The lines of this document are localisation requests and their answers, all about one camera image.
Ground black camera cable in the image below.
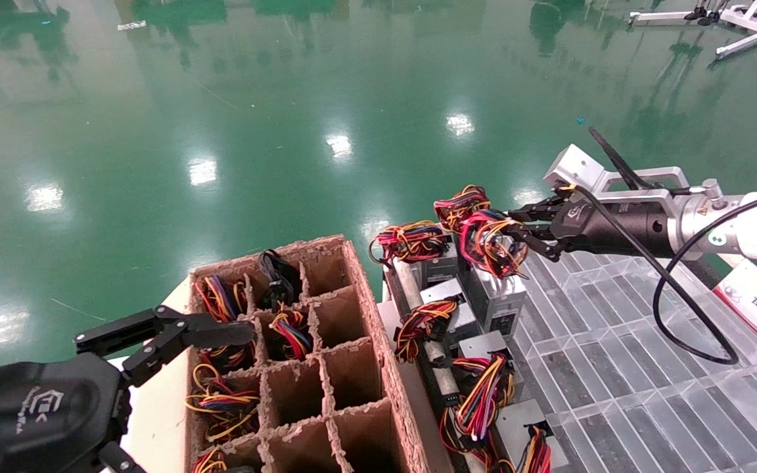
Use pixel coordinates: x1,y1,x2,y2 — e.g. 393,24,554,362
589,127,708,196

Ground brown cardboard divider box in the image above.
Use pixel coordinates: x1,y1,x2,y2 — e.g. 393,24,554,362
185,235,455,473

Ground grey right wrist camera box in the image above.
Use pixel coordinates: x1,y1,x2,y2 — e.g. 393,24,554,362
543,144,691,200

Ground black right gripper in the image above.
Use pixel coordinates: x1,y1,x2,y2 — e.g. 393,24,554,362
501,195,674,263

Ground grey power supply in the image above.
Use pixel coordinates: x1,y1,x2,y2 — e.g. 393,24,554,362
394,279,482,364
493,397,571,473
459,209,529,338
434,185,492,263
370,221,463,291
449,330,526,442

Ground white metal floor stand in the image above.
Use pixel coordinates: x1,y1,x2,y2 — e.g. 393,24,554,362
628,0,757,61

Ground grey power supply, coloured wires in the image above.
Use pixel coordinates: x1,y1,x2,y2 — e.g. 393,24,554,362
434,185,492,263
493,397,571,473
370,221,463,291
394,279,482,364
449,330,526,442

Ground power supply with black cable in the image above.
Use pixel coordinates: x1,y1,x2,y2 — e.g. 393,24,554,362
258,250,302,309

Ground power supply with coloured wires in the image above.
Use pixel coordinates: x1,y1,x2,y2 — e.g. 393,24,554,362
198,345,256,375
191,449,229,473
268,307,315,361
185,363,260,442
195,275,249,324

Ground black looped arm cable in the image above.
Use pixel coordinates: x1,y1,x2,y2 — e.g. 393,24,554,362
572,186,757,366

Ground white cart frame pipe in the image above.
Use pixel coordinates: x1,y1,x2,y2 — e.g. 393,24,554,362
384,259,478,473

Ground black cart edge rail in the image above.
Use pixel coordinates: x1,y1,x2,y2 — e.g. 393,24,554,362
691,256,734,293

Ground red and black wire bundle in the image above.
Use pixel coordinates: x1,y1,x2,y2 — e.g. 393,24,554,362
439,406,484,461

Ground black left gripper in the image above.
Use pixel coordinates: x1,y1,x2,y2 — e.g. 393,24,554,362
0,305,256,473

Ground clear plastic divider tray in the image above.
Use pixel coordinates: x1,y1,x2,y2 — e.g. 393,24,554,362
503,253,757,473

